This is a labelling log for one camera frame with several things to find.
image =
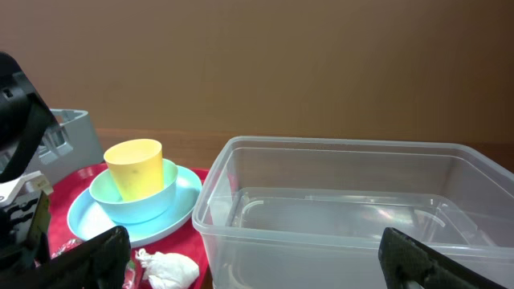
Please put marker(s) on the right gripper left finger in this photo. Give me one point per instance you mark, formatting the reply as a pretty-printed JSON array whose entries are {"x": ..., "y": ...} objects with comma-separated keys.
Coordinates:
[{"x": 97, "y": 263}]

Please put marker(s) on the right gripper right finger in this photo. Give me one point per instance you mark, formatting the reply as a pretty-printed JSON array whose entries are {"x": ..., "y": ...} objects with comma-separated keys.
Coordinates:
[{"x": 407, "y": 263}]

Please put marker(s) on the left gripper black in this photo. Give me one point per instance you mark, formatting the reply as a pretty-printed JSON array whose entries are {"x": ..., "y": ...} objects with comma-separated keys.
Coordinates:
[{"x": 25, "y": 220}]

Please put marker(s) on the red strawberry candy wrapper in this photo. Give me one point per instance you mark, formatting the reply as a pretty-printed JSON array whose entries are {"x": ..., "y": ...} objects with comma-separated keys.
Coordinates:
[{"x": 132, "y": 277}]

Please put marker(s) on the white napkin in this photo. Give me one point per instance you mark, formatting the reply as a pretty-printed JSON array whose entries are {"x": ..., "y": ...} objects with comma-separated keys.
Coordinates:
[{"x": 167, "y": 271}]

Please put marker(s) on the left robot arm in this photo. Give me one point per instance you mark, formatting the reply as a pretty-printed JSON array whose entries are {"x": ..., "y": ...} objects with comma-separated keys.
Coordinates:
[{"x": 24, "y": 120}]

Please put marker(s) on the grey dishwasher rack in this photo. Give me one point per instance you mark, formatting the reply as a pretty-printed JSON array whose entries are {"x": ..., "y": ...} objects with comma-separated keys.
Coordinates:
[{"x": 65, "y": 149}]

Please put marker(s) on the light blue plate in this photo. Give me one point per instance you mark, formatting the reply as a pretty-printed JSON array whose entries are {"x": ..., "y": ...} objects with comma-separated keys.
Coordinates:
[{"x": 86, "y": 220}]

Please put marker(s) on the light blue bowl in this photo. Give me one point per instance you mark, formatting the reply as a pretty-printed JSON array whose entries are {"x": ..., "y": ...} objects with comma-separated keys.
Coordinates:
[{"x": 104, "y": 191}]

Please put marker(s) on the yellow plastic cup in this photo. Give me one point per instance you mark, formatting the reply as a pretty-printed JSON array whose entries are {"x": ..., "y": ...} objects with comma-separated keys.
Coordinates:
[{"x": 136, "y": 167}]

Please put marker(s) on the clear plastic bin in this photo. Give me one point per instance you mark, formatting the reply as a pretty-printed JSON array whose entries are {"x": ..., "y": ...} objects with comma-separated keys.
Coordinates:
[{"x": 283, "y": 212}]

